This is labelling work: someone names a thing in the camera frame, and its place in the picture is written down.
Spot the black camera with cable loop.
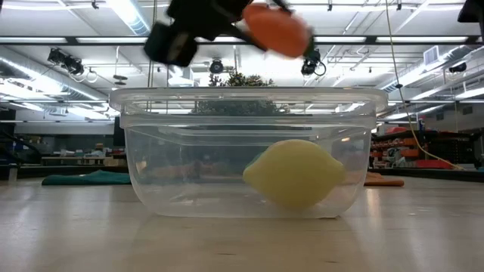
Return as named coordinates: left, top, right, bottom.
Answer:
left=300, top=48, right=327, bottom=76

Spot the black ceiling spotlight pair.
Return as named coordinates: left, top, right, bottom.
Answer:
left=46, top=47, right=85, bottom=76

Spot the orange cloth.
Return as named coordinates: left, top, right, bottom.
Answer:
left=363, top=172, right=405, bottom=187

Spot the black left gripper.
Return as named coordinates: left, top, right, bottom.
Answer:
left=143, top=0, right=293, bottom=67

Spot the artificial green plant black pot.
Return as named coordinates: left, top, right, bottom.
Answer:
left=191, top=71, right=290, bottom=116

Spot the dark green cloth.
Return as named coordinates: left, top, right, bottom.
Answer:
left=41, top=169, right=132, bottom=187

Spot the black overhead beam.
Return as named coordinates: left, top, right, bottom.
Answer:
left=0, top=35, right=484, bottom=46

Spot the clear plastic tupperware container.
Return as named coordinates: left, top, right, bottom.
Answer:
left=109, top=86, right=389, bottom=220

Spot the black round mounted camera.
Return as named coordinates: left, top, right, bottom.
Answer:
left=209, top=58, right=225, bottom=75

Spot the yellow toy lemon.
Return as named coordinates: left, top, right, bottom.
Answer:
left=242, top=138, right=347, bottom=211

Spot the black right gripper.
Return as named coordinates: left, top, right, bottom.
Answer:
left=457, top=0, right=484, bottom=24

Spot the cluttered workbench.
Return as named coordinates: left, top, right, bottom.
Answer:
left=14, top=142, right=128, bottom=178

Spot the orange toy carrot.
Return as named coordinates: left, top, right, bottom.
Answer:
left=241, top=2, right=315, bottom=60

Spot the shelf with red bins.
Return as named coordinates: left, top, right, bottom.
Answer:
left=369, top=126, right=484, bottom=172

